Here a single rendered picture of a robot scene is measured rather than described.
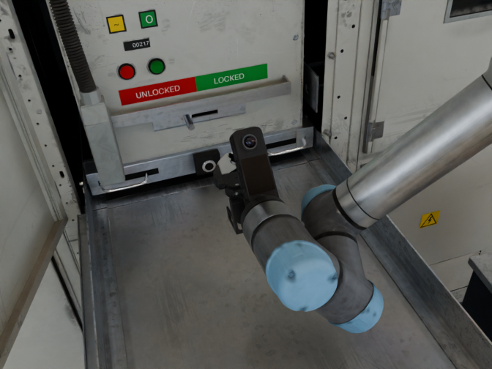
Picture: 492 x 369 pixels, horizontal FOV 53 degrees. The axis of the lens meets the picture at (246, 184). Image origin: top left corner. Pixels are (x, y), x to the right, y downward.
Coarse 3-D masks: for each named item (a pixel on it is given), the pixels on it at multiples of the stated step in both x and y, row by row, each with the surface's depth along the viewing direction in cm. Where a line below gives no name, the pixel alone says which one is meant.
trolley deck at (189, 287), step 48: (192, 192) 113; (288, 192) 111; (144, 240) 101; (192, 240) 101; (240, 240) 100; (144, 288) 91; (192, 288) 91; (240, 288) 90; (384, 288) 88; (144, 336) 83; (192, 336) 83; (240, 336) 82; (288, 336) 82; (336, 336) 81; (384, 336) 81; (432, 336) 80
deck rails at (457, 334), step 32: (320, 160) 119; (96, 224) 106; (384, 224) 95; (96, 256) 97; (384, 256) 94; (416, 256) 86; (96, 288) 87; (416, 288) 87; (96, 320) 79; (448, 320) 80; (96, 352) 73; (448, 352) 77; (480, 352) 74
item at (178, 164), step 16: (304, 128) 118; (224, 144) 114; (272, 144) 118; (288, 144) 119; (144, 160) 110; (160, 160) 111; (176, 160) 112; (192, 160) 113; (96, 176) 108; (128, 176) 111; (144, 176) 112; (160, 176) 113; (176, 176) 115; (96, 192) 111
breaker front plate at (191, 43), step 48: (48, 0) 86; (96, 0) 88; (144, 0) 91; (192, 0) 93; (240, 0) 96; (288, 0) 99; (96, 48) 93; (144, 48) 96; (192, 48) 99; (240, 48) 102; (288, 48) 105; (192, 96) 105; (288, 96) 112; (144, 144) 108; (192, 144) 112
